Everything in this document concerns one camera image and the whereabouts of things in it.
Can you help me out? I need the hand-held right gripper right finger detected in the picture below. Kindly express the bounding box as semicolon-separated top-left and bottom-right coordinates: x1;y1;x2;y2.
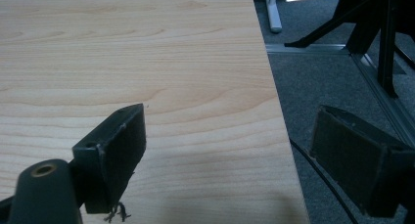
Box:
308;105;415;218

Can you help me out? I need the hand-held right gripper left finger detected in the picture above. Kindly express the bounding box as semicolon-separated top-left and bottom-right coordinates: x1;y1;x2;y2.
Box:
71;103;148;223

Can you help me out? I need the black tripod stand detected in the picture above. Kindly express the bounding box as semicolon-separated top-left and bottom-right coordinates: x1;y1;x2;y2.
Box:
284;0;415;99

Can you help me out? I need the white table leg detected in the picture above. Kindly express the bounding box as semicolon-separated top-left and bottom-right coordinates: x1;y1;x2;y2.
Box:
265;0;283;34

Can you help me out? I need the black cable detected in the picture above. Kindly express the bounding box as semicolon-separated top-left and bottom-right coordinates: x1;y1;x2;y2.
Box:
289;138;360;224

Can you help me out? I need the aluminium floor rail frame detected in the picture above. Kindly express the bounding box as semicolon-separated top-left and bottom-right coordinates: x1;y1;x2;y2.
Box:
264;43;415;150

